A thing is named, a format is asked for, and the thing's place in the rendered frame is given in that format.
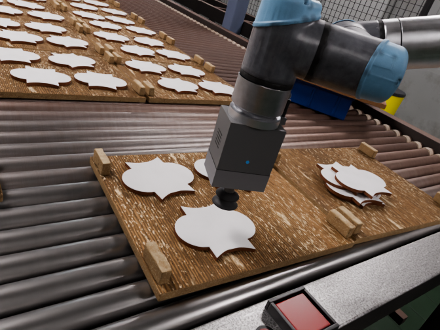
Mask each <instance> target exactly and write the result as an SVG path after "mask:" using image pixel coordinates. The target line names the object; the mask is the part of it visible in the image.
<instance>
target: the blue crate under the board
mask: <svg viewBox="0 0 440 330"><path fill-rule="evenodd" d="M290 100H291V102H293V103H297V104H299V105H302V106H304V107H307V108H310V109H313V110H315V111H318V112H320V113H324V114H326V115H329V116H331V117H335V118H337V119H340V120H344V119H345V117H346V115H347V113H348V110H349V108H350V106H351V104H352V102H353V101H355V99H353V98H349V97H347V96H344V95H342V94H338V93H336V92H333V91H330V90H327V89H325V88H322V87H319V86H316V85H314V84H310V83H308V82H305V81H302V80H299V79H296V81H295V84H294V86H293V89H292V90H291V98H290Z"/></svg>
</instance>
